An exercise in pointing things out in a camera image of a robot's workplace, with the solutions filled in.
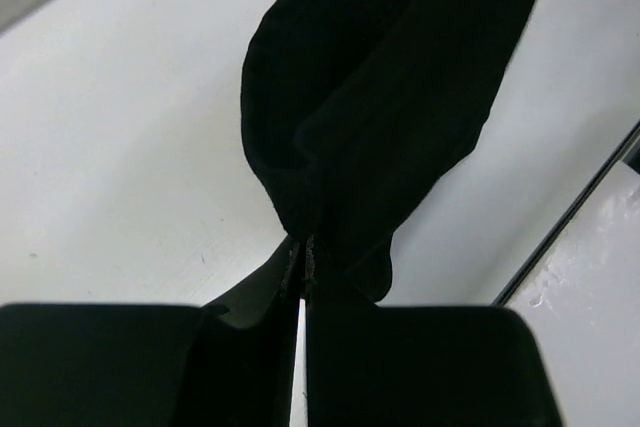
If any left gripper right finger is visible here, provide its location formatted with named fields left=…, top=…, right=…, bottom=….
left=299, top=235, right=564, bottom=427

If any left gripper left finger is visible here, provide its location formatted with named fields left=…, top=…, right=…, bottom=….
left=0, top=239, right=301, bottom=427

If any black skirt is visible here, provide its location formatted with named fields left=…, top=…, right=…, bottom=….
left=240, top=0, right=536, bottom=302

